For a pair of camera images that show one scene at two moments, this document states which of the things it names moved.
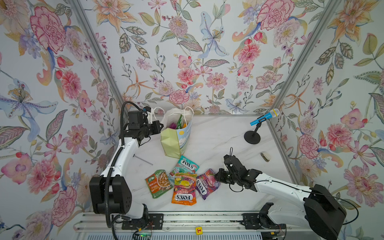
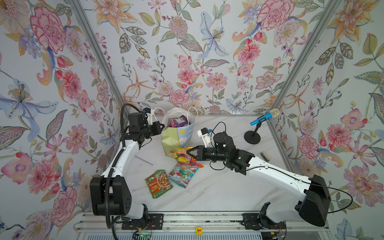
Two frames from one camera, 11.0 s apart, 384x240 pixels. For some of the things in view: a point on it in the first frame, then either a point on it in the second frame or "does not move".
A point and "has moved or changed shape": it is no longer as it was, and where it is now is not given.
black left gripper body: [148, 130] does not move
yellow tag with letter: [199, 230] does not move
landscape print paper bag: [176, 123] has moved or changed shape
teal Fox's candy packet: [185, 165] -> [181, 176]
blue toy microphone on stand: [252, 137] does not move
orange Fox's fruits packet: [184, 191] -> [184, 159]
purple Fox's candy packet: [206, 183] -> [181, 121]
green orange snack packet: [158, 183] does not move
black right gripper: [219, 178] -> [201, 151]
